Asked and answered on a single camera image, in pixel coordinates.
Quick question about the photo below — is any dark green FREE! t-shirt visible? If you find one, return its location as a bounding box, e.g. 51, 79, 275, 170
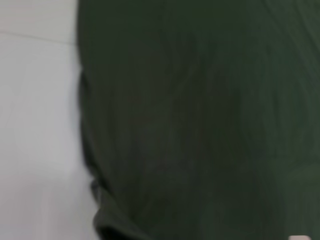
77, 0, 320, 240

